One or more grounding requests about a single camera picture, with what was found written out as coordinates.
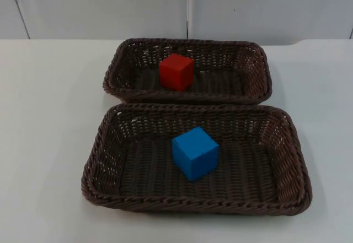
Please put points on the red cube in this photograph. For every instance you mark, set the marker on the red cube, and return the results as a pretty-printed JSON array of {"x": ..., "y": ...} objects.
[{"x": 175, "y": 73}]

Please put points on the blue cube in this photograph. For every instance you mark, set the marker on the blue cube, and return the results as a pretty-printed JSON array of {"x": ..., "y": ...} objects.
[{"x": 194, "y": 155}]

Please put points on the dark brown wicker basket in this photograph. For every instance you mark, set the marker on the dark brown wicker basket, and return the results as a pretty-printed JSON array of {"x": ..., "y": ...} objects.
[
  {"x": 248, "y": 69},
  {"x": 138, "y": 171}
]

